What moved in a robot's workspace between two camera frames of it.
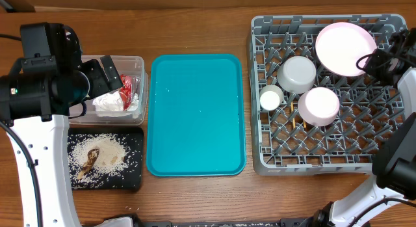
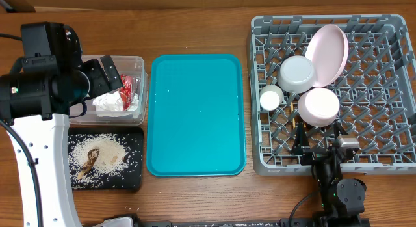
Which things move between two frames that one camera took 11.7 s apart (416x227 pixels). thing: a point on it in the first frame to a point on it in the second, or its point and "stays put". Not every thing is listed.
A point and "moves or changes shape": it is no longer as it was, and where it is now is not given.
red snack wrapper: x=125 y=92 stays put
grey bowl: x=296 y=74 stays put
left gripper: x=101 y=84 stays put
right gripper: x=372 y=63 to x=312 y=153
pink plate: x=338 y=45 moves or changes shape
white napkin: x=111 y=105 stays put
